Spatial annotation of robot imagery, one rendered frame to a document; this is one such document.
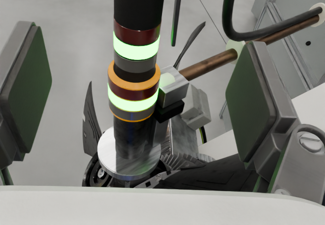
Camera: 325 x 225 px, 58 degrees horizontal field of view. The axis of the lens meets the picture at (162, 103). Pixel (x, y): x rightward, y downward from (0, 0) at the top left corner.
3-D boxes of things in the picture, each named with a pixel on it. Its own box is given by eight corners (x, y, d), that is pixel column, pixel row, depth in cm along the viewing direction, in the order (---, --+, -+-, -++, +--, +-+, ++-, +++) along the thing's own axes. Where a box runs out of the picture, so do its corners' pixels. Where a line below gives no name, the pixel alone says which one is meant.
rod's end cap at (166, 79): (164, 82, 30) (166, 67, 28) (176, 95, 29) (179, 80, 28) (148, 89, 29) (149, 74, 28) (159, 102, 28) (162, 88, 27)
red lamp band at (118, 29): (142, 14, 23) (144, 0, 22) (169, 37, 21) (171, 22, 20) (104, 25, 21) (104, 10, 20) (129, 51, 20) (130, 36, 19)
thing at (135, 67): (140, 41, 25) (141, 29, 24) (164, 64, 23) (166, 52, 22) (105, 53, 23) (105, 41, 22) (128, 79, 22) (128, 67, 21)
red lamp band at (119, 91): (140, 59, 27) (141, 49, 26) (169, 88, 25) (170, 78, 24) (98, 75, 25) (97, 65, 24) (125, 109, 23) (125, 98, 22)
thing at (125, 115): (139, 80, 29) (140, 70, 28) (165, 108, 27) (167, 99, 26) (99, 96, 27) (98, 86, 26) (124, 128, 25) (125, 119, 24)
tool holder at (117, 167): (151, 112, 38) (159, 52, 30) (185, 153, 34) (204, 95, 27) (86, 144, 33) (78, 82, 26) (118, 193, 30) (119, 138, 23)
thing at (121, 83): (139, 83, 29) (141, 46, 26) (164, 111, 27) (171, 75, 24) (100, 99, 27) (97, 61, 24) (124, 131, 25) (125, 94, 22)
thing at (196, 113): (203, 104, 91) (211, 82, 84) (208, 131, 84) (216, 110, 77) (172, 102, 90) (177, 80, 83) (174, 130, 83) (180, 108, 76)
